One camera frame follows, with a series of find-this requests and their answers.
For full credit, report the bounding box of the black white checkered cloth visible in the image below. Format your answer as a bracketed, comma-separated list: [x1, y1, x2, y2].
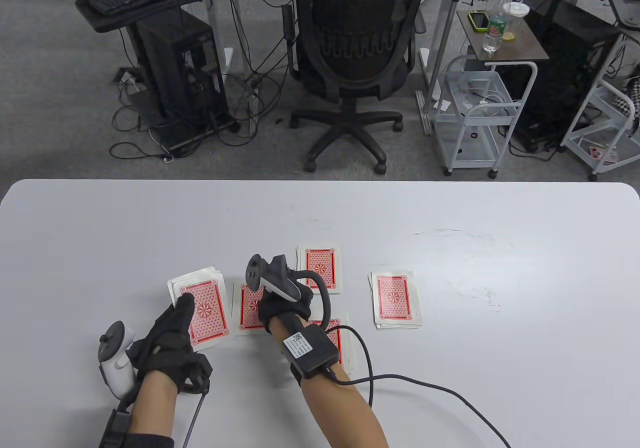
[612, 75, 640, 121]

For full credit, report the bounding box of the thin black cable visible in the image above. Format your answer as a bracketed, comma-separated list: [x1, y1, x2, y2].
[182, 390, 209, 448]

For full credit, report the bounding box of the person's right hand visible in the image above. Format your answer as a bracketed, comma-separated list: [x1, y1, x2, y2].
[256, 280, 315, 336]

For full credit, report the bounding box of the white charger with cable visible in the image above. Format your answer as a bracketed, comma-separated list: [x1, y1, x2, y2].
[462, 80, 518, 119]

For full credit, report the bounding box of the white VR controller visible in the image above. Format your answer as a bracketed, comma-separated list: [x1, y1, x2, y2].
[98, 321, 137, 400]
[244, 254, 301, 303]

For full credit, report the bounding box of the black forearm strap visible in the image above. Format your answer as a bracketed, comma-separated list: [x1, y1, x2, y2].
[102, 433, 175, 448]

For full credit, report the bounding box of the deck of red playing cards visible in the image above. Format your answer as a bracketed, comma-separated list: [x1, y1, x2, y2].
[167, 267, 234, 353]

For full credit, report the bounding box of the clear bottle green label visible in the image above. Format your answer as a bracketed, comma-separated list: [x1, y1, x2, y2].
[481, 0, 514, 53]

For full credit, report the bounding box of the brown top side table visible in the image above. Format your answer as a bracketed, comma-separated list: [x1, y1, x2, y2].
[456, 5, 550, 149]

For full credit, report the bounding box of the aluminium frame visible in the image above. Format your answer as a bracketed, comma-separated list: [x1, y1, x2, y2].
[416, 0, 469, 136]

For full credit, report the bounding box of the black mesh office chair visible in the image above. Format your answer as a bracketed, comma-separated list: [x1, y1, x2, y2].
[282, 0, 433, 174]

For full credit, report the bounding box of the white wire rolling cart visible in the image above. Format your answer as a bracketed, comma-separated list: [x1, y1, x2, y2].
[432, 55, 526, 179]
[560, 33, 640, 183]

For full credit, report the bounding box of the black camera cable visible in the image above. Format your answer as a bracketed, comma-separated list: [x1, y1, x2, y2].
[320, 324, 512, 448]

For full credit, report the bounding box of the black computer tower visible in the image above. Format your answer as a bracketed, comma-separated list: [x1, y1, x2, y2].
[134, 7, 232, 136]

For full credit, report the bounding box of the tangle of black floor cables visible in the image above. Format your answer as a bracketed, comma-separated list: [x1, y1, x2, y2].
[109, 0, 283, 163]

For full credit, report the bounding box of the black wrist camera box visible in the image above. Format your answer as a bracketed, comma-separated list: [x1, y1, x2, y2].
[282, 325, 340, 380]
[99, 408, 133, 448]

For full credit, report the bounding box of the person's left hand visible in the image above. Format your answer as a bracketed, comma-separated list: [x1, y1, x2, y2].
[128, 292, 213, 394]

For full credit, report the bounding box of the person's left forearm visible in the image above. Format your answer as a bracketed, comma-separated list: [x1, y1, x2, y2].
[131, 370, 178, 436]

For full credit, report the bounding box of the person's right forearm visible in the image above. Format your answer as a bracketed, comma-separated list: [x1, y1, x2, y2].
[265, 315, 390, 448]

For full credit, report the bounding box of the grey floor power socket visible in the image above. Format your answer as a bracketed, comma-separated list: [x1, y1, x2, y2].
[117, 68, 146, 94]

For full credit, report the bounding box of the white red-print packet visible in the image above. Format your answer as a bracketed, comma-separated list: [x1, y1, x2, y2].
[587, 145, 619, 165]

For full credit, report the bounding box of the white desk leg frame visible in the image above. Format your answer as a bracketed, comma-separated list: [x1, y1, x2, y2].
[206, 0, 261, 136]

